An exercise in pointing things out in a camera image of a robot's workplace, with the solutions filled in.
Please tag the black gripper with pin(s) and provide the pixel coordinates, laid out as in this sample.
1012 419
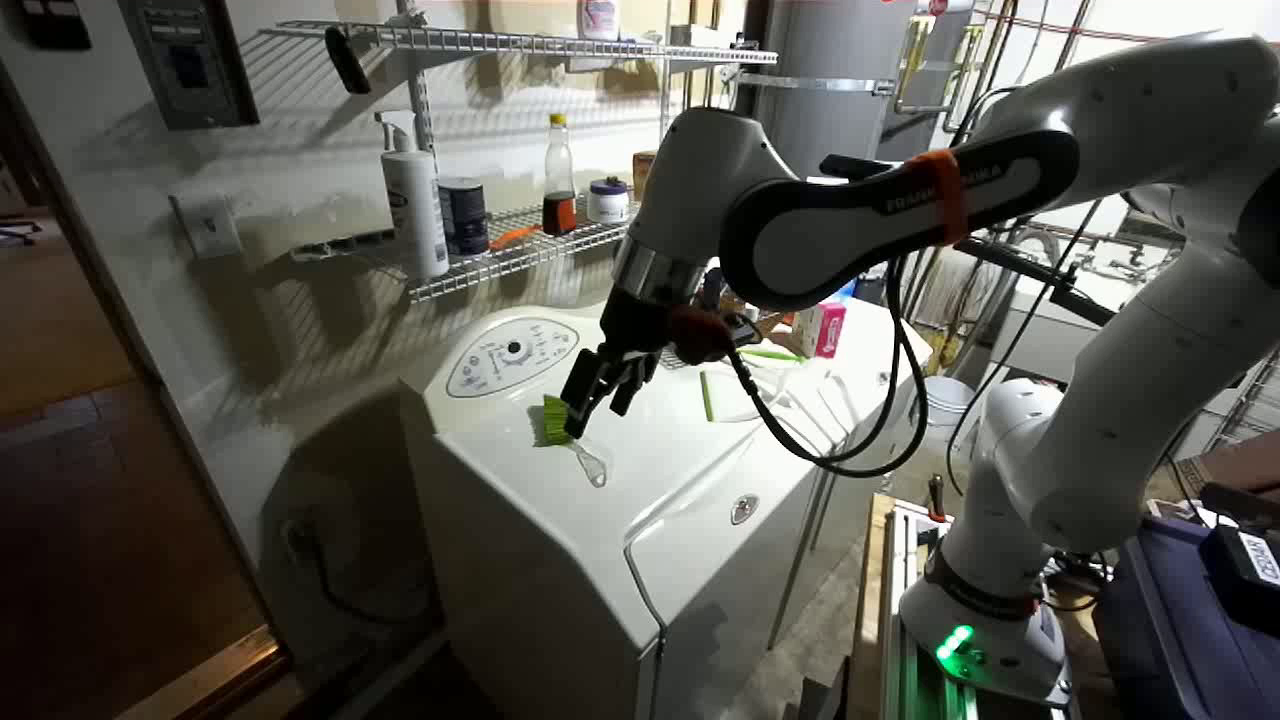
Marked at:
634 335

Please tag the clear brush with green bristles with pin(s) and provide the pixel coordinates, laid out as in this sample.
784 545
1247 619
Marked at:
554 423

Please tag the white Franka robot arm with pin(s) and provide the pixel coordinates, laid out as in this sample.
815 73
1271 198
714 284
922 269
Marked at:
1147 120

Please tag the white washing machine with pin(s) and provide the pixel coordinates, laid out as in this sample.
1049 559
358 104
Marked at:
585 561

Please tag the oval metal machine badge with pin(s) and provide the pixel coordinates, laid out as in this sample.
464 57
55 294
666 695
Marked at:
744 508

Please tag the clear dustpan with green edge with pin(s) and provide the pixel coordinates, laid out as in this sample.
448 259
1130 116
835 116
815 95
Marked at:
784 394

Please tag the orange object on shelf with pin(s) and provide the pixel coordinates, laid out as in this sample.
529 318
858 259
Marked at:
514 236

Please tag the white jar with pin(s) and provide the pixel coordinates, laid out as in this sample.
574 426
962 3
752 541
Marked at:
610 200

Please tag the clear bottle with red liquid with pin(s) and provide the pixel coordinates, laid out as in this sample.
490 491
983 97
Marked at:
560 200

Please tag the dark blue bottle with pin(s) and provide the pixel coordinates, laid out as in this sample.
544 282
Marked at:
464 218

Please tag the pink and white box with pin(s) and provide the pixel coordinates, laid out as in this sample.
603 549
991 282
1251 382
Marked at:
831 329

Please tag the white plastic bottle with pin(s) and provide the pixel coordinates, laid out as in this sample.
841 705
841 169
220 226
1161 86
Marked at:
416 204

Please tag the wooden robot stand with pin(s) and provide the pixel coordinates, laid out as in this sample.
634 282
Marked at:
874 602

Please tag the grey water heater tank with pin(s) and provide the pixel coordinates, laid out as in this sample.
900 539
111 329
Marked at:
841 64

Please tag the grey electrical panel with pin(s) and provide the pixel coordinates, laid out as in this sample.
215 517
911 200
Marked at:
186 60

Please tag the blue fabric bag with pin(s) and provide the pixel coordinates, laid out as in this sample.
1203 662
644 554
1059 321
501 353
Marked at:
1172 655

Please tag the black power box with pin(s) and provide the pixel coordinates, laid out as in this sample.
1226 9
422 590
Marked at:
1247 575

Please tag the white wall outlet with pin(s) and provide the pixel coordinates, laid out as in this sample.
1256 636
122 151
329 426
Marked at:
209 226

